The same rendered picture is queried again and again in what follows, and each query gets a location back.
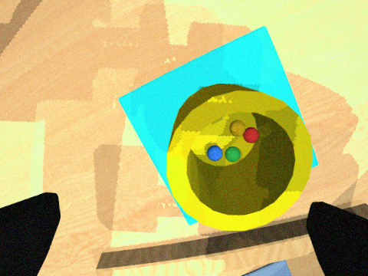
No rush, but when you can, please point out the yellow cup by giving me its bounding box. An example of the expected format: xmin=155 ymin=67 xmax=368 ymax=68
xmin=166 ymin=83 xmax=313 ymax=231

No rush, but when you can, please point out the blue marble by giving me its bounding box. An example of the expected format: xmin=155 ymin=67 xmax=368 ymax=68
xmin=206 ymin=145 xmax=223 ymax=162

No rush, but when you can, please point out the red ball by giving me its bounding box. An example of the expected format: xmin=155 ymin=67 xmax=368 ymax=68
xmin=242 ymin=128 xmax=260 ymax=143

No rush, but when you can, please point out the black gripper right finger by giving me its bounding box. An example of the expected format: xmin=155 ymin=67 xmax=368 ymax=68
xmin=306 ymin=202 xmax=368 ymax=276

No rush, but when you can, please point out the green ball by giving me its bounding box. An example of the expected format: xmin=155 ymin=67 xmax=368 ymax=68
xmin=225 ymin=147 xmax=240 ymax=163

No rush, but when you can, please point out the yellow marble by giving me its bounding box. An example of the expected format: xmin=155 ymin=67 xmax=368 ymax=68
xmin=230 ymin=120 xmax=245 ymax=136

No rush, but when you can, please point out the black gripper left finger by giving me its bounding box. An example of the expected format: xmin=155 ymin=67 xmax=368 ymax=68
xmin=0 ymin=192 xmax=61 ymax=276

